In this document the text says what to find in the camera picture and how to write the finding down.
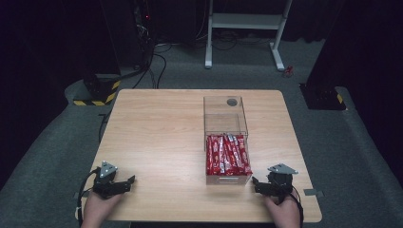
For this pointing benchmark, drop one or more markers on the clear acrylic drawer case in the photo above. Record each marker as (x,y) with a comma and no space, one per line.
(225,115)

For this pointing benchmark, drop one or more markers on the person's left hand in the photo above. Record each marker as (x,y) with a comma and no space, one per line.
(99,209)

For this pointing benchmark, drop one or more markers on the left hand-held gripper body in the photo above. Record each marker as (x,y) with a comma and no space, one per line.
(107,185)

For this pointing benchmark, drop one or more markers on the small red object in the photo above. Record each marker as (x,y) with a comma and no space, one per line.
(287,71)

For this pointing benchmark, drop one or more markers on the white metal stand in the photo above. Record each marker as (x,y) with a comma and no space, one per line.
(245,21)

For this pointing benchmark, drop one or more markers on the clear acrylic drawer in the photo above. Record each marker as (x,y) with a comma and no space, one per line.
(228,179)

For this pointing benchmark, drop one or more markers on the black base with yellow stripes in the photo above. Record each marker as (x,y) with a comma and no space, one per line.
(100,90)

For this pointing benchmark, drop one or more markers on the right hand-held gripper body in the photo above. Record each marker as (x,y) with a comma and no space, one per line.
(280,182)

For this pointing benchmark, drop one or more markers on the grey table edge tab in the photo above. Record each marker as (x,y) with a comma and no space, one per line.
(313,192)

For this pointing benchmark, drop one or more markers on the dark computer tower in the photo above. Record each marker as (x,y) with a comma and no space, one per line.
(142,31)

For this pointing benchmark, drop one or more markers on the pile of red stick packets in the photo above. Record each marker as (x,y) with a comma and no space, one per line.
(228,155)

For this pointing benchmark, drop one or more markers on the person's right hand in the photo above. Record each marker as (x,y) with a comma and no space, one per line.
(283,212)

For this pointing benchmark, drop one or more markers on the black base with yellow mark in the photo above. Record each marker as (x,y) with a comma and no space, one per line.
(323,96)

